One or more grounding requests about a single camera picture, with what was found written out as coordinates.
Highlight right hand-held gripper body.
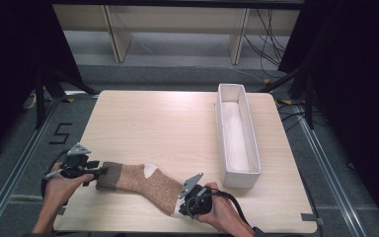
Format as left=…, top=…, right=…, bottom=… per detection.
left=177, top=172, right=214, bottom=220

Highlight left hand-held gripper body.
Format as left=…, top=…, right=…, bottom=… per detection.
left=43, top=141, right=93, bottom=182

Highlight brown sock with white heel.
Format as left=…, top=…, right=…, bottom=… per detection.
left=95, top=161, right=186, bottom=219

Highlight long white box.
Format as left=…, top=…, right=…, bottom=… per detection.
left=214, top=83, right=263, bottom=190

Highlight person's left hand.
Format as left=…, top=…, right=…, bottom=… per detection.
left=41, top=162, right=95, bottom=212

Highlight person's right hand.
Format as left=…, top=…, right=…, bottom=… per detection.
left=194, top=182, right=247, bottom=235

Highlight black tape floor mark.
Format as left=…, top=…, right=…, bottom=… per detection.
left=48, top=122, right=74, bottom=146

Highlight black metal stand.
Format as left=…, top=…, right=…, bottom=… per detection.
left=33, top=63, right=101, bottom=130
left=259, top=60, right=316, bottom=130

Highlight black curtain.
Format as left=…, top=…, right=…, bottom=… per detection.
left=277, top=0, right=379, bottom=228
left=0, top=0, right=84, bottom=166

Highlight grey tape piece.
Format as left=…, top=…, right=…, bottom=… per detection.
left=300, top=212, right=326, bottom=227

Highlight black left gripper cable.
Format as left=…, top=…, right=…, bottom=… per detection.
left=40, top=148, right=72, bottom=206

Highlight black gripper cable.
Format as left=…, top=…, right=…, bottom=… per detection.
left=40, top=148, right=72, bottom=206
left=185, top=188, right=255, bottom=229

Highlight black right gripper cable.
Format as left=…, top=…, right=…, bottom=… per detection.
left=185, top=188, right=255, bottom=229

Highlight metal floor rail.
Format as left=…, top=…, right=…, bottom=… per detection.
left=292, top=103, right=373, bottom=237
left=0, top=95, right=64, bottom=237

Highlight coiled white cable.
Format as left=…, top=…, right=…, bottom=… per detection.
left=22, top=93, right=38, bottom=111

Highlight black floor cables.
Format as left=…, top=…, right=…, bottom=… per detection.
left=275, top=101, right=311, bottom=133

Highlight bundle of black hanging cables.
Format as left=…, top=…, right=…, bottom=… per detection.
left=243, top=8, right=290, bottom=79

